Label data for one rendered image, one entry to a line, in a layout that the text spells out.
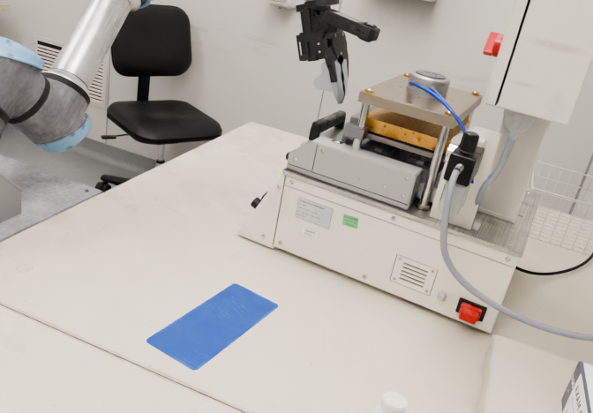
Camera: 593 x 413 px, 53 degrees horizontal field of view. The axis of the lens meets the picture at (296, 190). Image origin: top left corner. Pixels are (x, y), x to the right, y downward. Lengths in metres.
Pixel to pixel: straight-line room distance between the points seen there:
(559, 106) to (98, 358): 0.78
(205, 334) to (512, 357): 0.49
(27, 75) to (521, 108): 0.88
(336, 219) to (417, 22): 1.66
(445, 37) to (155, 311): 1.96
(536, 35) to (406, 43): 1.73
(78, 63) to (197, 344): 0.68
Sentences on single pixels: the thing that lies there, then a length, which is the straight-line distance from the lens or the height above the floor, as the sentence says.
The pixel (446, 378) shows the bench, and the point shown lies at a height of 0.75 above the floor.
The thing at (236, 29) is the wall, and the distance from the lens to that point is 2.95.
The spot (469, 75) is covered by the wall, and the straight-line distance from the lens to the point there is 2.67.
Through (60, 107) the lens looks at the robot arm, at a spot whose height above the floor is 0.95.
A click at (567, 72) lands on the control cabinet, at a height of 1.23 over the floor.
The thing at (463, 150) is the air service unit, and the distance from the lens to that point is 0.93.
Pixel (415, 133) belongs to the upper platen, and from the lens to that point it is 1.11.
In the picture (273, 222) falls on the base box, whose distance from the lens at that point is 1.19.
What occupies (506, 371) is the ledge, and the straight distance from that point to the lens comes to 1.00.
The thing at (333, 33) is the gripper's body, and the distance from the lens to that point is 1.22.
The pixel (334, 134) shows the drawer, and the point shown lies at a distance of 1.28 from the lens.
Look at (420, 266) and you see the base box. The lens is 1.11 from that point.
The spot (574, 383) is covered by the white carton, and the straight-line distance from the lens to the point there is 0.95.
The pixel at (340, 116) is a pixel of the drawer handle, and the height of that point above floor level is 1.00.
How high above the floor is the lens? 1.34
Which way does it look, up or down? 23 degrees down
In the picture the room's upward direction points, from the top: 11 degrees clockwise
